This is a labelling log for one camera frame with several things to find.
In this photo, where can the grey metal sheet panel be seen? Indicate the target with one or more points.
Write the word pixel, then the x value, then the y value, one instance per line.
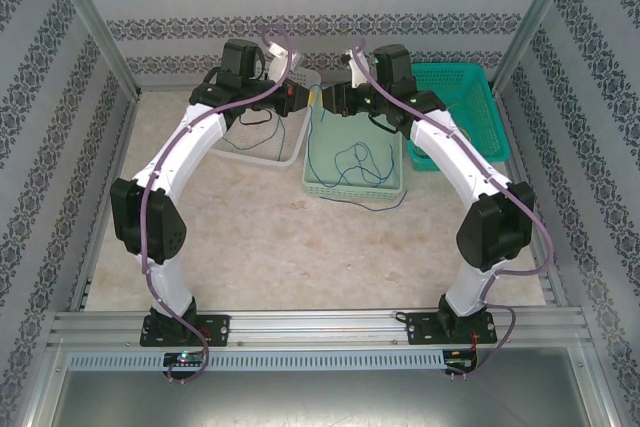
pixel 320 402

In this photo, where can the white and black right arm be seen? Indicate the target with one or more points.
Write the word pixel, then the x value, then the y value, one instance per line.
pixel 450 157

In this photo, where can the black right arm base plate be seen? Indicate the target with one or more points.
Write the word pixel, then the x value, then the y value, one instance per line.
pixel 420 329

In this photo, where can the aluminium side rail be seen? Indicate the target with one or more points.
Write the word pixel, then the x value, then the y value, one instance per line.
pixel 107 192
pixel 545 247

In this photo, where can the teal plastic mesh basket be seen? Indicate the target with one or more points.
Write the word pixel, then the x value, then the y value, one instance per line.
pixel 480 97

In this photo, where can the mint green perforated basket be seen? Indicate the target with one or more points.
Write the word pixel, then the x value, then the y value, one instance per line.
pixel 322 157

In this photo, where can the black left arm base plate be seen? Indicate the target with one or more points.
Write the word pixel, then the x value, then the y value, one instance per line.
pixel 215 329

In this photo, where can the small green circuit board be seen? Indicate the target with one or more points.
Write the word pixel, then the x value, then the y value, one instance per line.
pixel 460 365
pixel 185 358

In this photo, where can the white plastic mesh basket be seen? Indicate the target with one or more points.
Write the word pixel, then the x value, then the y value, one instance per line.
pixel 300 137

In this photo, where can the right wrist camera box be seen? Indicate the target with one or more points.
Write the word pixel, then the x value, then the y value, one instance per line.
pixel 357 72

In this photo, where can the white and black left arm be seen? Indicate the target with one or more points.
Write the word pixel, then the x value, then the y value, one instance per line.
pixel 175 157

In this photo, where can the aluminium mounting rail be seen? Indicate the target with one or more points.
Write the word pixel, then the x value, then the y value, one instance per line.
pixel 320 327

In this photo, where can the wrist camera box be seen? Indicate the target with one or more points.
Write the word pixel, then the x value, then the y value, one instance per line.
pixel 280 62
pixel 357 72

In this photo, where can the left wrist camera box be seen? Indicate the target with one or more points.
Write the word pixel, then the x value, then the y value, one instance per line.
pixel 280 62

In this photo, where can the aluminium frame post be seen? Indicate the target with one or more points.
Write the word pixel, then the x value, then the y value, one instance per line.
pixel 537 17
pixel 90 17

